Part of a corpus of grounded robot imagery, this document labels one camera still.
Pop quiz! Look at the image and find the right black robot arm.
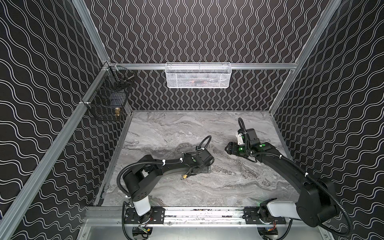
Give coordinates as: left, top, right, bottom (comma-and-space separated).
225, 118, 354, 238

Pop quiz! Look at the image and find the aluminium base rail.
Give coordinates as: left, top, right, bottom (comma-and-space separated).
84, 207, 289, 228

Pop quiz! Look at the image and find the brass object in black basket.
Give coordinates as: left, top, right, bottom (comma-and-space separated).
115, 108, 121, 118

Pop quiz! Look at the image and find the white mesh wall basket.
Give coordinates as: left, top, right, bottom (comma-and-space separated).
165, 62, 232, 89

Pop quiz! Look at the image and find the black wire wall basket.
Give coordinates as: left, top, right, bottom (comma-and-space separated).
86, 63, 136, 122

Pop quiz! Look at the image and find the red item in white basket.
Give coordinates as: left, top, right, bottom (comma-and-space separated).
189, 79, 210, 86

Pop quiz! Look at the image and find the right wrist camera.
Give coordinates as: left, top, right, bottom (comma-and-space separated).
237, 133, 245, 146

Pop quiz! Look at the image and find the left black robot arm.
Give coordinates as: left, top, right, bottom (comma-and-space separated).
117, 136, 215, 217

